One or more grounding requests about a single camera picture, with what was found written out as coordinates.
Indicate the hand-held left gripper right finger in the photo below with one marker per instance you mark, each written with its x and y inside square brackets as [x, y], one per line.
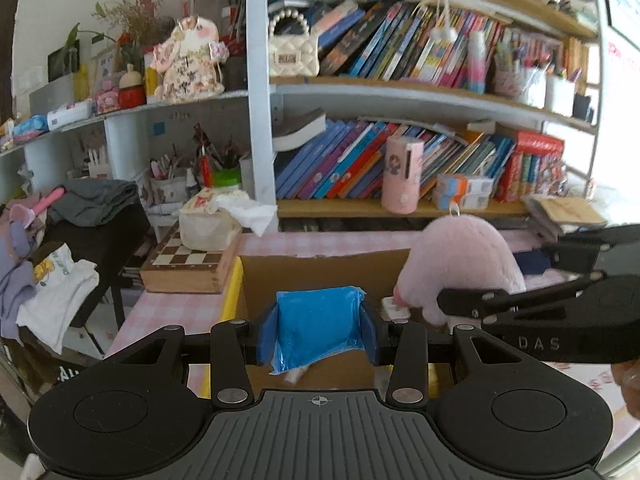
[369, 335]

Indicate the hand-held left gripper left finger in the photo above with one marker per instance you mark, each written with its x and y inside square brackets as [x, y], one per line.
[265, 335]

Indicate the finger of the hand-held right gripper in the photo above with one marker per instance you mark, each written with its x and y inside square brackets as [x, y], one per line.
[532, 262]
[465, 300]

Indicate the white power adapter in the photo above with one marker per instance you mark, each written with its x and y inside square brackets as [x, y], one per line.
[397, 307]

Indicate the pink plush toy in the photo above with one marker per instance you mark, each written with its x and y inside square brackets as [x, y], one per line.
[460, 255]

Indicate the blue plastic packet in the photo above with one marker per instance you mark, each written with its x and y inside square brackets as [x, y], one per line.
[315, 320]

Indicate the yellow cardboard box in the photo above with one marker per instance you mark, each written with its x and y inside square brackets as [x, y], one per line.
[325, 270]

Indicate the green container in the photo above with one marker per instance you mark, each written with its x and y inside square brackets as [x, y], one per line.
[227, 180]

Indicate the person's right hand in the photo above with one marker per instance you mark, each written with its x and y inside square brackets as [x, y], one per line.
[630, 385]

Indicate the stack of brown notebooks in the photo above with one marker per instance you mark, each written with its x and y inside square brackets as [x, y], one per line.
[565, 212]

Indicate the red boxed book set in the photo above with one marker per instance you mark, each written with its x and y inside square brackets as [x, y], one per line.
[532, 165]

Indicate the orange and white boxes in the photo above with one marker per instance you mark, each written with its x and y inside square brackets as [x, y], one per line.
[462, 191]

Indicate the wooden chessboard box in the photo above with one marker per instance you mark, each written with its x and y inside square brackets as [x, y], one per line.
[185, 270]

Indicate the pink patterned tablecloth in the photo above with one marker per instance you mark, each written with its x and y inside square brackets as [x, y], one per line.
[165, 305]

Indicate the cream tissue box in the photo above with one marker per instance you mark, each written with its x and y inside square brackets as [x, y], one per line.
[210, 225]

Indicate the pink cylindrical case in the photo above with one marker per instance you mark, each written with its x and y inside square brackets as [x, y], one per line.
[400, 175]

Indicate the black pen cup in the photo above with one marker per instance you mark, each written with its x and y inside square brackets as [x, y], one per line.
[582, 107]

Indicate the white pen cup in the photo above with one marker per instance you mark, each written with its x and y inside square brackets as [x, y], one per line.
[560, 97]

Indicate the row of colourful books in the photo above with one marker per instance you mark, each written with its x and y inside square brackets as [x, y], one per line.
[340, 160]
[390, 45]

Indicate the floral pen cup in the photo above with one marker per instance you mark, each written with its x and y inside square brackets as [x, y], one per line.
[520, 80]

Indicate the holder of brushes and pens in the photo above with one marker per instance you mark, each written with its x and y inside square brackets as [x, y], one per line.
[200, 160]

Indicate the pink blue white bottle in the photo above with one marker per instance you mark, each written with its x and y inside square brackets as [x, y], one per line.
[476, 60]

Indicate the white printed t-shirt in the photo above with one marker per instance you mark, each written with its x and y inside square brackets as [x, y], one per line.
[55, 290]

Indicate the grey folded cloth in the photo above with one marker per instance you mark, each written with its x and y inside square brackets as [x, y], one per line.
[95, 200]

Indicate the wooden bookshelf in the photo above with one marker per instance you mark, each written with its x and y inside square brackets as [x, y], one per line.
[260, 110]

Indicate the white curved shelf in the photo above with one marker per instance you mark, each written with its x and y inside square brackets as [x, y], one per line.
[125, 135]

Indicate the white hanging pompom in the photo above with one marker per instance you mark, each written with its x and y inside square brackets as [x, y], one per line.
[443, 34]

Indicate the pink brush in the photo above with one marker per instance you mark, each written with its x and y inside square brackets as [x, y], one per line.
[47, 202]

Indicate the purple garment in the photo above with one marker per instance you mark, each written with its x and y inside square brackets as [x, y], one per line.
[15, 270]

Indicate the red apple-shaped jar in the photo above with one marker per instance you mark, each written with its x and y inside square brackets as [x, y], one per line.
[131, 92]

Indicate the floral rabbit doll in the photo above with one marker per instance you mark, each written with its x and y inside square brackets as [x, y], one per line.
[187, 65]

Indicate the cream quilted handbag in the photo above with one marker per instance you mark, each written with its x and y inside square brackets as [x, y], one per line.
[294, 52]

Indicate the white wipes pack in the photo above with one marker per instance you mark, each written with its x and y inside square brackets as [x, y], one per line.
[70, 114]

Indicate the yellow bottle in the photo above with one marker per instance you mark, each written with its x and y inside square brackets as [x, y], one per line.
[81, 85]

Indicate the blue wipes pack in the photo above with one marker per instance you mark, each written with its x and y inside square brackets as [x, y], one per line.
[30, 127]

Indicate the dried flower bouquet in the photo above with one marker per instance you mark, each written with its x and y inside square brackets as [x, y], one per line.
[137, 15]

